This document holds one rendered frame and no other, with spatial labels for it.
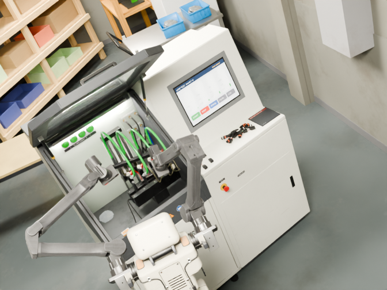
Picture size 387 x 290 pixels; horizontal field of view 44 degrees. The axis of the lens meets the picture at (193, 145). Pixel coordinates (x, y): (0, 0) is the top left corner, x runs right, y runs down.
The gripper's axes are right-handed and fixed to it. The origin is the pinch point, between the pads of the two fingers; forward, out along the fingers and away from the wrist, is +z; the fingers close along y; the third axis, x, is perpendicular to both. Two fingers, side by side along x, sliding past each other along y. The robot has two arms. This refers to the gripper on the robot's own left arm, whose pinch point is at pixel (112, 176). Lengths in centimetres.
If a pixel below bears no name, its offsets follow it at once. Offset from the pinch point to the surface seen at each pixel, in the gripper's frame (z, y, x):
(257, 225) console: 92, -46, 70
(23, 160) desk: 170, 82, -109
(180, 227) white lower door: 47, -8, 41
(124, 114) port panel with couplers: 44, -24, -39
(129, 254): 31, 24, 35
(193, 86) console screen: 41, -70, -23
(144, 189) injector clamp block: 43.4, -4.4, 8.5
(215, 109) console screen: 54, -72, -5
